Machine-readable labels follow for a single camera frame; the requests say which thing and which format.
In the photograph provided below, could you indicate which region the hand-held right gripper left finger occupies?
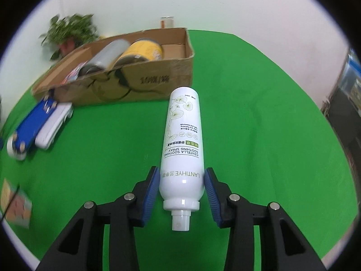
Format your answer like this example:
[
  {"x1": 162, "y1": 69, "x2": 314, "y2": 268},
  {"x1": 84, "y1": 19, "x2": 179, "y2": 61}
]
[{"x1": 35, "y1": 166, "x2": 161, "y2": 271}]

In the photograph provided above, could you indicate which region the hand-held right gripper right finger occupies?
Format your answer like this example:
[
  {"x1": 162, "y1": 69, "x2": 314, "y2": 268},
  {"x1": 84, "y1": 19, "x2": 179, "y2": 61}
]
[{"x1": 204, "y1": 167, "x2": 329, "y2": 271}]

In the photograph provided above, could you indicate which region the white spray bottle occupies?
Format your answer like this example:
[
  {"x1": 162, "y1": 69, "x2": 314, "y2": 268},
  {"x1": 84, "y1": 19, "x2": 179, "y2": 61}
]
[{"x1": 158, "y1": 87, "x2": 206, "y2": 232}]

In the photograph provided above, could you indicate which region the brown cardboard box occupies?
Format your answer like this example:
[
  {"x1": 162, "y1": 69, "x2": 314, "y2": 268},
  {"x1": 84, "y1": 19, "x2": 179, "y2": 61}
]
[{"x1": 31, "y1": 28, "x2": 196, "y2": 106}]

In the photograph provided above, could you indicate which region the pastel puzzle cube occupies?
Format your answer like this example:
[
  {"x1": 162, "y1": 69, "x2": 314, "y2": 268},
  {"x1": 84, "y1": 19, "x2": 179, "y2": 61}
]
[{"x1": 0, "y1": 178, "x2": 33, "y2": 229}]

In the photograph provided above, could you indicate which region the blue and white stapler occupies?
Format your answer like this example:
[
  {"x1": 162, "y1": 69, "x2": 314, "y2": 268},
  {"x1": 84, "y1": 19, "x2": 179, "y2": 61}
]
[{"x1": 7, "y1": 89, "x2": 61, "y2": 161}]

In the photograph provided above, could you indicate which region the white pink packet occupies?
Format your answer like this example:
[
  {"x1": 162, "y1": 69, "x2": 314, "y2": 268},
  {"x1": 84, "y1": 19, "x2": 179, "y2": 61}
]
[{"x1": 60, "y1": 62, "x2": 88, "y2": 84}]

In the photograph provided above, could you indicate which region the yellow can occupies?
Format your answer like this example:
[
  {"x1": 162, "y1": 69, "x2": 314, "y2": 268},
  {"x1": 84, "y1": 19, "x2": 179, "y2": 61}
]
[{"x1": 113, "y1": 39, "x2": 164, "y2": 68}]

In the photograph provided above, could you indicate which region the silver metal can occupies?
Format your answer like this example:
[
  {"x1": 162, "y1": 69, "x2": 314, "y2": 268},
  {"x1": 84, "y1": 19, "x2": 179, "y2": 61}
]
[{"x1": 78, "y1": 39, "x2": 131, "y2": 76}]

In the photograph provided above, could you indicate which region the small potted plant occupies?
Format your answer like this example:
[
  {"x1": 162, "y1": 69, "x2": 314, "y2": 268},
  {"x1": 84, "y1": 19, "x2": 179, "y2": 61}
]
[{"x1": 39, "y1": 14, "x2": 100, "y2": 60}]

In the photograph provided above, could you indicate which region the metal framed door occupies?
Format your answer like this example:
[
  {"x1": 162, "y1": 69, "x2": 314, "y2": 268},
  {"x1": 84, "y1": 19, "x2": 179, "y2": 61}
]
[{"x1": 322, "y1": 48, "x2": 361, "y2": 175}]

